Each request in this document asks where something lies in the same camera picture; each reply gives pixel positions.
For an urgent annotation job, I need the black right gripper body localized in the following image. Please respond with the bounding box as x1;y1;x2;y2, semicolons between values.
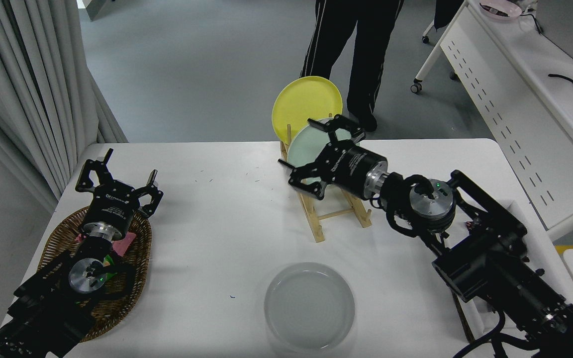
318;143;387;199

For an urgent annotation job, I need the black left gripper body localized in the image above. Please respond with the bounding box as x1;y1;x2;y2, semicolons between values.
84;181;143;233

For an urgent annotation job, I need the grey round plate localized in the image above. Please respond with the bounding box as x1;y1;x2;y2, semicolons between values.
264;262;356;352

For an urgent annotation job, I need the pale green round plate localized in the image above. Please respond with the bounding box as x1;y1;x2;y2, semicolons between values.
286;122;362;170

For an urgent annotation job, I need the wooden plate rack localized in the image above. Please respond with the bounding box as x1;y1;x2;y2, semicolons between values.
280;124;372;243

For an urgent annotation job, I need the yellow round plate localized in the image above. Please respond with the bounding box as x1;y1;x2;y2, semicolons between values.
272;76;343;145

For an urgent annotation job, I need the pink packet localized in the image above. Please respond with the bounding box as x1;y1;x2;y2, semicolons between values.
74;231;137;258

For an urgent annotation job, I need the green packet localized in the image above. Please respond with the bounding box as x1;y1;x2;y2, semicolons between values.
101;255;119;280

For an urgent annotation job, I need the brown wicker basket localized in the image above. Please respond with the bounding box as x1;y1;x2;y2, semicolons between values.
37;205;152;343

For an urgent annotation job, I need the person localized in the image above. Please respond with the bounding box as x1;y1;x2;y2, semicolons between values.
300;0;404;133

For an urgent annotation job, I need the grey curtain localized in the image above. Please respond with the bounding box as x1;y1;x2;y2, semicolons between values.
0;0;128;214

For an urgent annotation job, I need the white perforated desk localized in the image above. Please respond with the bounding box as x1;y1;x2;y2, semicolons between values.
411;0;573;242

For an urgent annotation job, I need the white foam tray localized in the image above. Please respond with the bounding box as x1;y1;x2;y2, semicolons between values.
446;200;533;344

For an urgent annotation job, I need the pink bowl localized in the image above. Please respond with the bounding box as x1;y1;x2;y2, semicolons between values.
479;0;522;20

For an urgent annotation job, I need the thin black cable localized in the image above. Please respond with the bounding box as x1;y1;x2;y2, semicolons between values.
518;10;544;34

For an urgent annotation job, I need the black cable with plug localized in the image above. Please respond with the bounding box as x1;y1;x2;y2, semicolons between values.
548;73;573;92

